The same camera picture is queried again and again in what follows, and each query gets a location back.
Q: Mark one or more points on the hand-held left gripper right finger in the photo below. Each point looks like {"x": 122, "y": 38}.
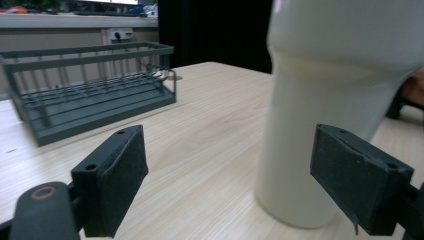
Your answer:
{"x": 356, "y": 180}

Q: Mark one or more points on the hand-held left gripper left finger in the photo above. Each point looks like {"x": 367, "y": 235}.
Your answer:
{"x": 113, "y": 186}

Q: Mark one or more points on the tall white bottle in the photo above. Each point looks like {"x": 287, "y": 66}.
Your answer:
{"x": 316, "y": 100}

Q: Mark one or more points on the grey metal dish rack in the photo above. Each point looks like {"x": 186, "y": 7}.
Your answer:
{"x": 93, "y": 103}

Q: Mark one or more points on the white ledge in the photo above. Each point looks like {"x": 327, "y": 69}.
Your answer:
{"x": 76, "y": 20}

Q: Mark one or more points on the black curtain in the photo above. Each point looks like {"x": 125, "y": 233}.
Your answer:
{"x": 216, "y": 33}

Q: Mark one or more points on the orange object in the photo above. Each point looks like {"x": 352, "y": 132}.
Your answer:
{"x": 15, "y": 10}

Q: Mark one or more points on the white wall socket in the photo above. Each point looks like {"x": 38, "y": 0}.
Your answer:
{"x": 120, "y": 34}

